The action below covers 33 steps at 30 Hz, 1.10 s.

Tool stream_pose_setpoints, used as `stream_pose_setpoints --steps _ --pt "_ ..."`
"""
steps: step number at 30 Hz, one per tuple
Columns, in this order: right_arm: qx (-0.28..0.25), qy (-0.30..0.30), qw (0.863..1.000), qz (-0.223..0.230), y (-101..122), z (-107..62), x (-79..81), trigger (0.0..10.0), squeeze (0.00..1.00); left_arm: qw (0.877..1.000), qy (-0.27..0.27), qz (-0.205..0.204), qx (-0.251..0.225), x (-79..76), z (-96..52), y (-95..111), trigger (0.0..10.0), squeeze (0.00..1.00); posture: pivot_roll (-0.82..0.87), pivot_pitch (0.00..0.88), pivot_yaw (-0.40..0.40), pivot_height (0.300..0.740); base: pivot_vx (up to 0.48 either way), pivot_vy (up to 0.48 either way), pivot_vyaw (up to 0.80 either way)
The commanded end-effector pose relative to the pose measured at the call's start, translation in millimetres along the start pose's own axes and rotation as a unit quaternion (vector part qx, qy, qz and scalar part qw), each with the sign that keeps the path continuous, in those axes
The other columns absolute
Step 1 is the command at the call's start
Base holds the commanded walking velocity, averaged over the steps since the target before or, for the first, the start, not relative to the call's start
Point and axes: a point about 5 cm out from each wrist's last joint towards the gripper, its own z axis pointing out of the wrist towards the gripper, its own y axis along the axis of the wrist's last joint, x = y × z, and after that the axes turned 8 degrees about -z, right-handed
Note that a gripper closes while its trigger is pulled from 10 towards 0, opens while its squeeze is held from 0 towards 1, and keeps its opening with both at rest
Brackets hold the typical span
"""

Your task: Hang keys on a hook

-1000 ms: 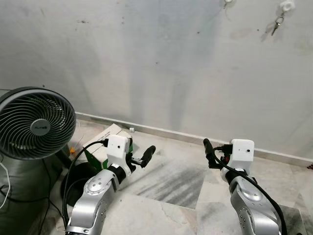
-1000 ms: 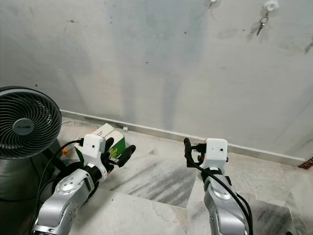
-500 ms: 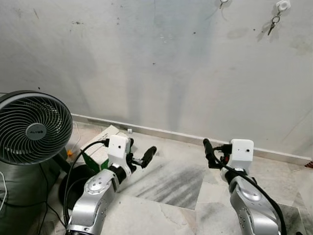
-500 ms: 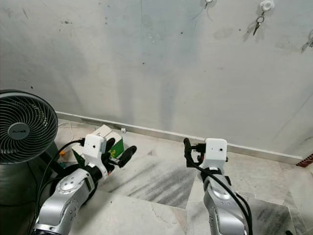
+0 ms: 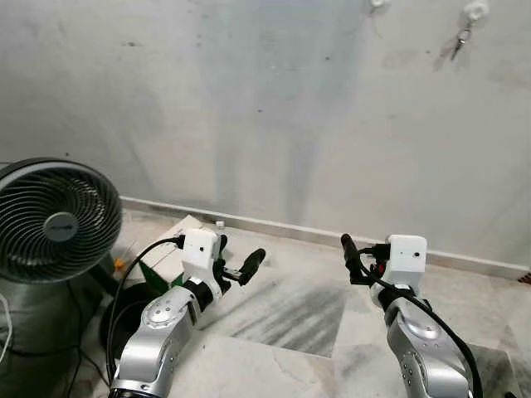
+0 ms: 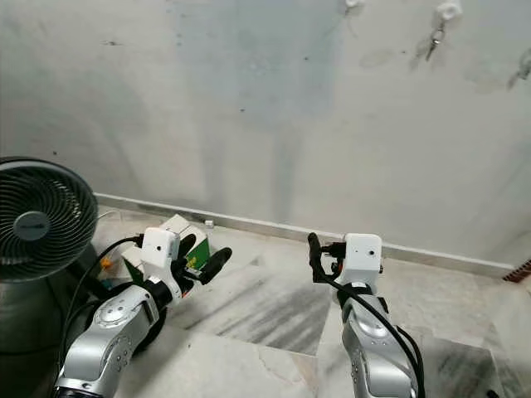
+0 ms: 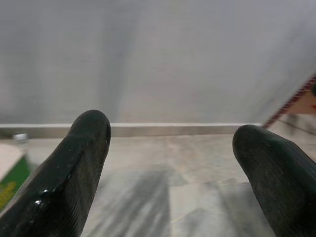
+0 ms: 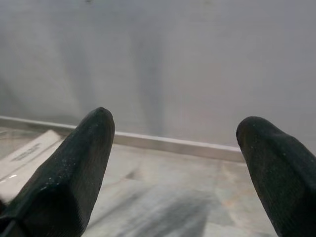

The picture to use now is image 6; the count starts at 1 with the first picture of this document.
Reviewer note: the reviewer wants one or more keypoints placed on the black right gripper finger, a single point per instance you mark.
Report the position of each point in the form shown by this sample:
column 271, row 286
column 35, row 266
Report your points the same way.
column 315, row 255

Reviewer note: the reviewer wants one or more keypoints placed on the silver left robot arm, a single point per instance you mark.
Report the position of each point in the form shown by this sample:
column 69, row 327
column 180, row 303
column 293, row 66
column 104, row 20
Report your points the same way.
column 108, row 323

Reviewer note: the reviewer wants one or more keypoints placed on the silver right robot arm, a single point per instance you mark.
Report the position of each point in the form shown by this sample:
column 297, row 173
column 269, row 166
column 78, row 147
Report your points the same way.
column 369, row 340

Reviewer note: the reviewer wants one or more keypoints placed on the hanging metal keys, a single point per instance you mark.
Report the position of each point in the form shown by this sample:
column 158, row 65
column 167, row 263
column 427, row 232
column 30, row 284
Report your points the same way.
column 434, row 40

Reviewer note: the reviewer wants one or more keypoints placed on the green and white cardboard box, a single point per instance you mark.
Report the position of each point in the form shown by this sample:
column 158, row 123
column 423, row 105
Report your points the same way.
column 199, row 249

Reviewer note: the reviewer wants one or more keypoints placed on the black round stand base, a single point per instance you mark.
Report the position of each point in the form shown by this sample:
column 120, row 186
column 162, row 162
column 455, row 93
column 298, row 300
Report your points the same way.
column 159, row 327

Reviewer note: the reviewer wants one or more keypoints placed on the small orange object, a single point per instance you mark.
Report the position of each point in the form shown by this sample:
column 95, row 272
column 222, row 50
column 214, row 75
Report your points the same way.
column 106, row 263

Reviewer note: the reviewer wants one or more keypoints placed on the black round fan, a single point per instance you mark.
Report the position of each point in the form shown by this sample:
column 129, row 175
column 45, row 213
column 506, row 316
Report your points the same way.
column 33, row 224

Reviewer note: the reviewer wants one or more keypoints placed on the dark green rounded container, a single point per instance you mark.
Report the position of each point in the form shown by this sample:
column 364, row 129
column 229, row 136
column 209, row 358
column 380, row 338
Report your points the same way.
column 25, row 332

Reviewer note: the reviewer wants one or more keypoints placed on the red-brown striped mat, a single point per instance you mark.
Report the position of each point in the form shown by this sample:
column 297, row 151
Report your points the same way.
column 518, row 271

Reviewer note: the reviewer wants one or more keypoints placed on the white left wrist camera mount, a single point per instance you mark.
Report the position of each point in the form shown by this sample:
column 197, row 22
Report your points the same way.
column 159, row 247

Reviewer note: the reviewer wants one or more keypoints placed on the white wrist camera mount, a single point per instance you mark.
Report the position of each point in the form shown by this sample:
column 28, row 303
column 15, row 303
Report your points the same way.
column 159, row 247
column 363, row 253

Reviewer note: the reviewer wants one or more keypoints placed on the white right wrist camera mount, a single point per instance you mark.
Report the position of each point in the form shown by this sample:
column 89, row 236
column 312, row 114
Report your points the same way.
column 363, row 253

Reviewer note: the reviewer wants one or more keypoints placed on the white wall hook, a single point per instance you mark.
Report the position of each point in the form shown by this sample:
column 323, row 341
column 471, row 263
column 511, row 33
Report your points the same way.
column 353, row 4
column 449, row 11

